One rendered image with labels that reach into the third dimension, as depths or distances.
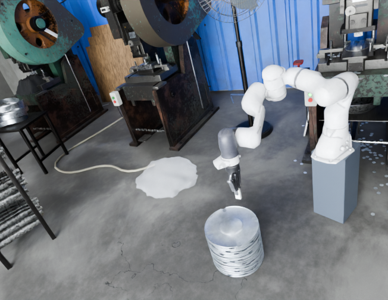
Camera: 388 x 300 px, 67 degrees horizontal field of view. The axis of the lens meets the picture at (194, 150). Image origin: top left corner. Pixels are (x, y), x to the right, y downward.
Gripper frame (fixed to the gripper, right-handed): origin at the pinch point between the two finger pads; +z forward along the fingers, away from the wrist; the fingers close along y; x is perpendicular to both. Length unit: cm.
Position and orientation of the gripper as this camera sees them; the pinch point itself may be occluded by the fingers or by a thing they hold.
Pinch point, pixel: (237, 193)
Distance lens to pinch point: 163.6
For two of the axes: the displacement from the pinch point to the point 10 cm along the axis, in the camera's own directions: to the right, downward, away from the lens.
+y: 4.7, -5.4, 6.9
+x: -8.5, -0.7, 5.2
